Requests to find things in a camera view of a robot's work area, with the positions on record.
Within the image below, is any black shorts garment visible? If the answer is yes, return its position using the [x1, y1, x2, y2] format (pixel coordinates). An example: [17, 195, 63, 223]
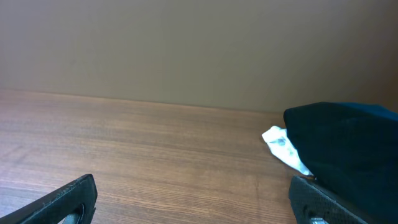
[283, 102, 397, 223]

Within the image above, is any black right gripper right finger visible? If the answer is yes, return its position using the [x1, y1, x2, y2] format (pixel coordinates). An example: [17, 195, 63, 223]
[289, 175, 370, 224]

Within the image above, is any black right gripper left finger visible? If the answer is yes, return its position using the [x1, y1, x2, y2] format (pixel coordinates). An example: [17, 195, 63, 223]
[1, 174, 98, 224]

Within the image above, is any white printed cloth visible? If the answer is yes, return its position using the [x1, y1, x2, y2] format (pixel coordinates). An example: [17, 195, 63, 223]
[262, 126, 313, 176]

